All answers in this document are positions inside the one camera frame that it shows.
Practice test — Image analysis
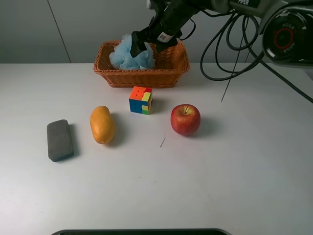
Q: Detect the grey sponge block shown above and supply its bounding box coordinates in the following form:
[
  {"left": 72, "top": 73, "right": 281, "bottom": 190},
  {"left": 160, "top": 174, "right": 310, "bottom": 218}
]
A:
[{"left": 46, "top": 119, "right": 74, "bottom": 162}]

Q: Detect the yellow mango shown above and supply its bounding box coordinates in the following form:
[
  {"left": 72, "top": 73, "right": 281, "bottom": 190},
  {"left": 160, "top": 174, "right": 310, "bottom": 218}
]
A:
[{"left": 90, "top": 106, "right": 115, "bottom": 144}]

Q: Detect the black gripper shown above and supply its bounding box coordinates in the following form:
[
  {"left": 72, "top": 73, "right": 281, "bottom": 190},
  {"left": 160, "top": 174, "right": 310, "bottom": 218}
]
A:
[{"left": 130, "top": 0, "right": 198, "bottom": 58}]

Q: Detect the black cable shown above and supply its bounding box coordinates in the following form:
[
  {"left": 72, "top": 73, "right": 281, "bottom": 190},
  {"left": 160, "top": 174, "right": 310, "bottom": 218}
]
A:
[{"left": 178, "top": 9, "right": 313, "bottom": 103}]

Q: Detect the red apple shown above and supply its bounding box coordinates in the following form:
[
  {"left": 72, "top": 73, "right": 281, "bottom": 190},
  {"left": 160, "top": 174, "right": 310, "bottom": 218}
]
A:
[{"left": 170, "top": 104, "right": 201, "bottom": 136}]

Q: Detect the multicolour puzzle cube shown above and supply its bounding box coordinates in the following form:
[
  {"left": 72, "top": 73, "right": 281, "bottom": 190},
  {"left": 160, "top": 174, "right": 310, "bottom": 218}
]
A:
[{"left": 129, "top": 86, "right": 153, "bottom": 115}]

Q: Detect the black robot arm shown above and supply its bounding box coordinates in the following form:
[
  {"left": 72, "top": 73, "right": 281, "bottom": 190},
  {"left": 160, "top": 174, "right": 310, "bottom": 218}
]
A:
[{"left": 130, "top": 0, "right": 313, "bottom": 68}]

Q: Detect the woven wicker basket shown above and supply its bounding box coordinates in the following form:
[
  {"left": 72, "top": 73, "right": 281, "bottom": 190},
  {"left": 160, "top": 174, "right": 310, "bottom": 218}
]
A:
[{"left": 93, "top": 41, "right": 190, "bottom": 88}]

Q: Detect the blue mesh bath loofah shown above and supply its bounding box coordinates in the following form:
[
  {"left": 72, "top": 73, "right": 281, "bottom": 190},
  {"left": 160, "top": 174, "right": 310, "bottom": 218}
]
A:
[{"left": 109, "top": 34, "right": 155, "bottom": 70}]

